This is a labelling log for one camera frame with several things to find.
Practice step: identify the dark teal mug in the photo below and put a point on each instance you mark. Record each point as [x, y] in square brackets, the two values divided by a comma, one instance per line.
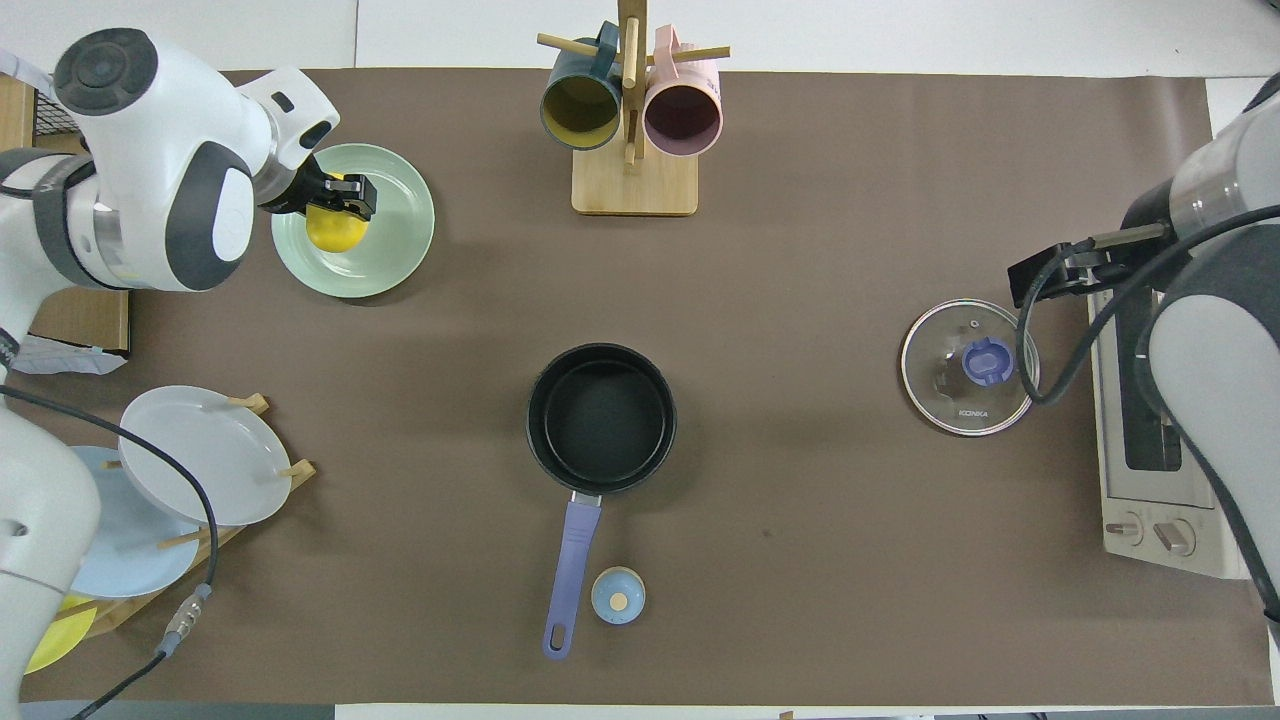
[580, 105]

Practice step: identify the wooden mug tree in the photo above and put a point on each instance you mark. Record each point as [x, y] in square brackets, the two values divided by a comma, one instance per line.
[635, 190]

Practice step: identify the wooden plate rack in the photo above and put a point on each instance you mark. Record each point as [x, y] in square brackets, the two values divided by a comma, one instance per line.
[120, 610]

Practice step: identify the light blue plate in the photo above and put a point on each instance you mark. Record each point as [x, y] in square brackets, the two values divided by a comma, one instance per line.
[140, 550]

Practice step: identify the beige toaster oven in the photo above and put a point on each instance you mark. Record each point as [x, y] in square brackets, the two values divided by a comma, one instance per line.
[1140, 500]

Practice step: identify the yellow plate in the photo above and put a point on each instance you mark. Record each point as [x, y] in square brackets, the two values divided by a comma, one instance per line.
[60, 640]

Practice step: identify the yellow pepper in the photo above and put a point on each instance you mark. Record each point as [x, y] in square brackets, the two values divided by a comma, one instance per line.
[335, 232]

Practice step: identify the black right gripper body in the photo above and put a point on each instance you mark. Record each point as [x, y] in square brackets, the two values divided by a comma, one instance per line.
[1120, 262]

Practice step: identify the white crumpled paper sheet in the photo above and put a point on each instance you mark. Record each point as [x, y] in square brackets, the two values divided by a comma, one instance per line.
[70, 358]

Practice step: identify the grey plate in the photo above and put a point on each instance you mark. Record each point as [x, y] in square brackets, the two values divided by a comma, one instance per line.
[200, 455]

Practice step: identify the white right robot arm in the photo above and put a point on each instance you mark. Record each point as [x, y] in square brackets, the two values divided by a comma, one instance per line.
[1220, 360]

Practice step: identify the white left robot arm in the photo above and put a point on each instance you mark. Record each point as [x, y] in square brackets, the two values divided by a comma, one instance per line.
[150, 150]

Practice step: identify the pink ribbed mug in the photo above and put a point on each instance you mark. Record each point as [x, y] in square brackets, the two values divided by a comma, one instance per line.
[683, 115]

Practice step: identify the glass lid with blue knob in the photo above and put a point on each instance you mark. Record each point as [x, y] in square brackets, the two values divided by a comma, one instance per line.
[940, 365]

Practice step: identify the brown table mat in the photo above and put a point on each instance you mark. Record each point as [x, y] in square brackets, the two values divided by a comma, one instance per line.
[800, 250]

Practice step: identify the white plastic bag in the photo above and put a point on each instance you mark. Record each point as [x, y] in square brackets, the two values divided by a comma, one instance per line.
[20, 70]

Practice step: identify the pale green plate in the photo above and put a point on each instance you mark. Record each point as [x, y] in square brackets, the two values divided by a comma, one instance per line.
[400, 240]

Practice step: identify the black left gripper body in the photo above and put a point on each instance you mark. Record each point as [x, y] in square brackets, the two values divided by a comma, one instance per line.
[282, 198]

